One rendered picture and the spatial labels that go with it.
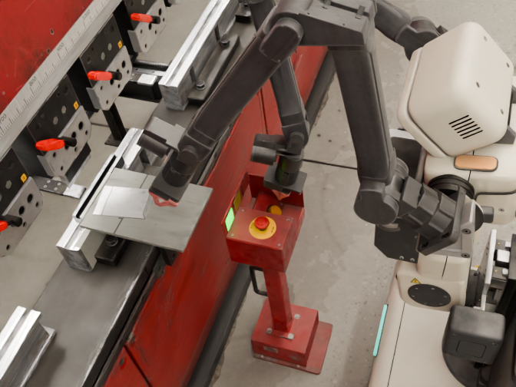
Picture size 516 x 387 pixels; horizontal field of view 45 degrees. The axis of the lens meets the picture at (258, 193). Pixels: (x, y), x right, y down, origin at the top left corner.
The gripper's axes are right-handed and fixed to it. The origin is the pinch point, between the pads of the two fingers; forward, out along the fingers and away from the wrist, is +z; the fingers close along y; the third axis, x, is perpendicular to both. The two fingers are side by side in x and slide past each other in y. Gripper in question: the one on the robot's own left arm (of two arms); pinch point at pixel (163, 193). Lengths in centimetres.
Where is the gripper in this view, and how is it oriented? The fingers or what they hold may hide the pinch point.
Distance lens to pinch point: 137.7
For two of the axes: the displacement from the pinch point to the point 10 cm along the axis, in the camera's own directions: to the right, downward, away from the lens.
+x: 8.6, 4.8, 1.6
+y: -3.2, 7.6, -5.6
